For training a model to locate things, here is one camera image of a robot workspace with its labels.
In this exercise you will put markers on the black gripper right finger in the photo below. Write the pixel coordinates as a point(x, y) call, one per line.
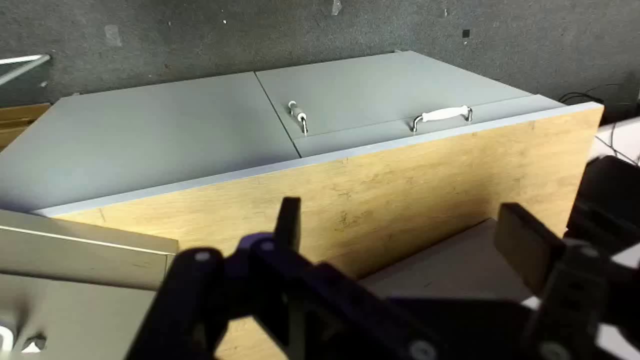
point(532, 246)

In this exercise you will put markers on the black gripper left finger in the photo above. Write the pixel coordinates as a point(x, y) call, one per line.
point(312, 306)

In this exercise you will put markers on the large light gray cabinet drawer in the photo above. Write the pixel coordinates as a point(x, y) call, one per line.
point(73, 281)

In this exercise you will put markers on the gray under-desk drawer cabinet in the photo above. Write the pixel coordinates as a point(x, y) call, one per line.
point(166, 140)

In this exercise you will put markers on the silver metal bar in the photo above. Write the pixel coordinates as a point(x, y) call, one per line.
point(21, 65)

